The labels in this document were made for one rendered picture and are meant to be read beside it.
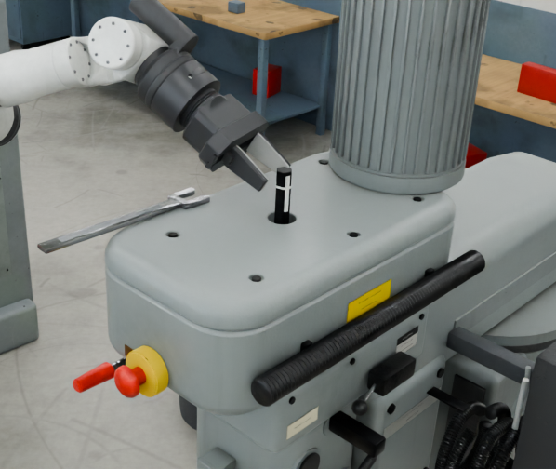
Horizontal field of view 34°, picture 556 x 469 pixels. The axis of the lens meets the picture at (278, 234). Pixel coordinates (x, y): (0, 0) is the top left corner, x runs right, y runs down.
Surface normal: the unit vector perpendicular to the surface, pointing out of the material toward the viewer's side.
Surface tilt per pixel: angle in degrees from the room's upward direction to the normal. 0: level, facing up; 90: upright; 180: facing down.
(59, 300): 0
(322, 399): 90
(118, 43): 71
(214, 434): 90
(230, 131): 30
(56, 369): 0
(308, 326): 90
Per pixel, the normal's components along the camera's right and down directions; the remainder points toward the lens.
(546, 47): -0.68, 0.31
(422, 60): -0.01, 0.46
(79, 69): 0.94, -0.18
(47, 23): 0.73, 0.35
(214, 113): 0.48, -0.63
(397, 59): -0.30, 0.43
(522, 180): 0.04, -0.88
